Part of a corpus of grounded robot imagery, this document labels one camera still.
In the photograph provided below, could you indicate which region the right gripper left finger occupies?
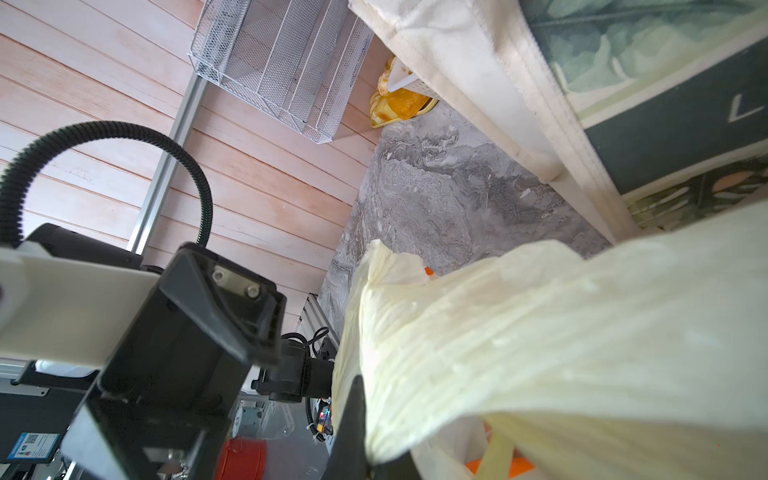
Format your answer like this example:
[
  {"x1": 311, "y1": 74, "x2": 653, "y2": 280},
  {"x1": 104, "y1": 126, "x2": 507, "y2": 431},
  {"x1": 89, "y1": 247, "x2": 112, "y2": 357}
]
[{"x1": 321, "y1": 375, "x2": 369, "y2": 480}]

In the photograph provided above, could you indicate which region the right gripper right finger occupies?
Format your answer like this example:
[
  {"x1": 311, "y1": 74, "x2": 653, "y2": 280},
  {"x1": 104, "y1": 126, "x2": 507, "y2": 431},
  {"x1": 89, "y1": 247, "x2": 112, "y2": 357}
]
[{"x1": 368, "y1": 451, "x2": 422, "y2": 480}]

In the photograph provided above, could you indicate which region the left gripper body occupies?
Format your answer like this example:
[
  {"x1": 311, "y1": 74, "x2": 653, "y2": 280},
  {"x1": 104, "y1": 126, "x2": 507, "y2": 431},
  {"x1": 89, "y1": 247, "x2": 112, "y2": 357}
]
[{"x1": 60, "y1": 243, "x2": 287, "y2": 479}]

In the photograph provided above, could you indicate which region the yellow plastic bag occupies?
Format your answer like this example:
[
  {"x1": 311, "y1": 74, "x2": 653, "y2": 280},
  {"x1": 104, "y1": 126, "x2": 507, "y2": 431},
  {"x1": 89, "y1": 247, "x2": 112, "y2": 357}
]
[{"x1": 331, "y1": 202, "x2": 767, "y2": 479}]

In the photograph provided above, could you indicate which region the canvas tote bag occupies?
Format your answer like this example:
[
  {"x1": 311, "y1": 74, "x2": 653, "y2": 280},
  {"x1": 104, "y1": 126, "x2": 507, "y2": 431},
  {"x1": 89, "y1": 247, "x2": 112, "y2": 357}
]
[{"x1": 350, "y1": 1, "x2": 767, "y2": 242}]

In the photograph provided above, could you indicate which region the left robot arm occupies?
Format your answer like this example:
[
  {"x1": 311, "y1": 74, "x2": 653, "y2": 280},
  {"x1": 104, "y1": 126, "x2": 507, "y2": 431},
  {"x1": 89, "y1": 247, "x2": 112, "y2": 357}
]
[{"x1": 24, "y1": 115, "x2": 366, "y2": 334}]

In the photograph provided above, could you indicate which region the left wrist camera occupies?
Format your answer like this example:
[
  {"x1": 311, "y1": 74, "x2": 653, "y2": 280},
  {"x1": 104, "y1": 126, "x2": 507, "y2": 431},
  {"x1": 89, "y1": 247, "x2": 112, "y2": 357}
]
[{"x1": 1, "y1": 242, "x2": 159, "y2": 369}]

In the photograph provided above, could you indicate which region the white wire rack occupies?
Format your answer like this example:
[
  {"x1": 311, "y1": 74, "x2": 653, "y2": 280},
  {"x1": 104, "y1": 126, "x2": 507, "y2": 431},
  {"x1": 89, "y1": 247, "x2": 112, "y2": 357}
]
[{"x1": 189, "y1": 0, "x2": 373, "y2": 144}]

